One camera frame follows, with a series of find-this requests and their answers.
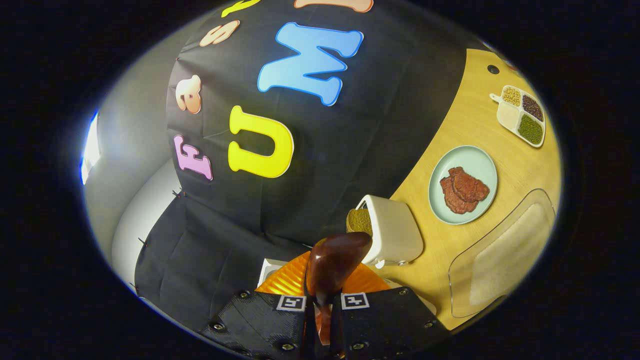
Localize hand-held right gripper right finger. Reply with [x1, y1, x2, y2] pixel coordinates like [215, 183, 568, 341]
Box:
[330, 262, 448, 360]

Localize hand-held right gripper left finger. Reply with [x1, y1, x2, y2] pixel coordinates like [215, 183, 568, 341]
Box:
[199, 250, 317, 360]

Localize brown wooden spoon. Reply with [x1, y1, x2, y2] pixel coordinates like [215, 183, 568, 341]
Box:
[304, 231, 374, 347]

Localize white rice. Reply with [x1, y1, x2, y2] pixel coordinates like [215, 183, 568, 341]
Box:
[497, 102, 521, 131]

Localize white toaster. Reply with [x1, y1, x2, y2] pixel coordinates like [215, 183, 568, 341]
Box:
[355, 194, 425, 270]

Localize brown bread slice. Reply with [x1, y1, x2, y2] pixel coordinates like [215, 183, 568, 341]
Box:
[346, 207, 374, 237]

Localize red meat slices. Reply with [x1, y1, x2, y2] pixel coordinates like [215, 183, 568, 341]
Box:
[439, 166, 491, 215]

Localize black backdrop cloth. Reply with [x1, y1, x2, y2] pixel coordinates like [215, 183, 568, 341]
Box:
[135, 0, 468, 331]

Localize light green plate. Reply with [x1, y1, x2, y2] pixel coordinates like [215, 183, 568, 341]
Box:
[428, 145, 499, 226]

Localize green mung beans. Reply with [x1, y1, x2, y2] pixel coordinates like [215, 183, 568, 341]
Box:
[516, 114, 544, 146]

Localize white divided dish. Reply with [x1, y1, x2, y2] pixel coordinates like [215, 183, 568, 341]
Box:
[489, 85, 547, 149]

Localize dark red beans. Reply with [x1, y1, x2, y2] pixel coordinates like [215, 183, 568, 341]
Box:
[522, 94, 545, 122]

